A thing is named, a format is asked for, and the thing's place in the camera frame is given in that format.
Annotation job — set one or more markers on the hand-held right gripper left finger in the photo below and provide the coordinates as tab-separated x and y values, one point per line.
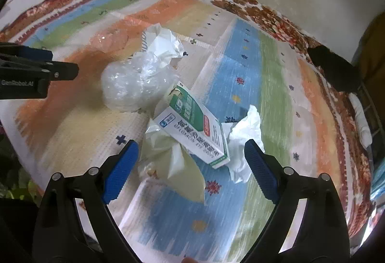
120	172

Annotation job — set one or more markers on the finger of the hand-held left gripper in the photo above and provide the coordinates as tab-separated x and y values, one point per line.
61	71
34	53

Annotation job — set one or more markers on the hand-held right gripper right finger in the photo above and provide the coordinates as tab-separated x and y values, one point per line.
261	172

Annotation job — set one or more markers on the white tissue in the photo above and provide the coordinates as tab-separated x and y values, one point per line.
243	142

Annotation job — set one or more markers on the cream plastic bag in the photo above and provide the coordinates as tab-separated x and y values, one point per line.
174	163

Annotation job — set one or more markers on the clear plastic bag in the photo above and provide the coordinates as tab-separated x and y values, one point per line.
135	85

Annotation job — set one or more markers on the green and white medicine box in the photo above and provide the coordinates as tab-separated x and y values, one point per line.
192	127

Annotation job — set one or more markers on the white paper sheet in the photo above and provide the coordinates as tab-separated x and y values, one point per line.
164	44

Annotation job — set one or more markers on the person's right hand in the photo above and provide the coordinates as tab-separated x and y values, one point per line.
189	260

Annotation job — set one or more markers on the green cartoon print mat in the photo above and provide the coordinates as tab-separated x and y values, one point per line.
18	181

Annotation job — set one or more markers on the striped pastel blanket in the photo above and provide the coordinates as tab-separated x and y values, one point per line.
255	70

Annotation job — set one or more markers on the white folded cloth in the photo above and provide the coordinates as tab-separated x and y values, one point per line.
361	121

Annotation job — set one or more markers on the blue patterned cloth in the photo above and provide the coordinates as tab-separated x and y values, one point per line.
378	187

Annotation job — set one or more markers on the dark cloth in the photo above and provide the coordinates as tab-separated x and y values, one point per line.
334	67

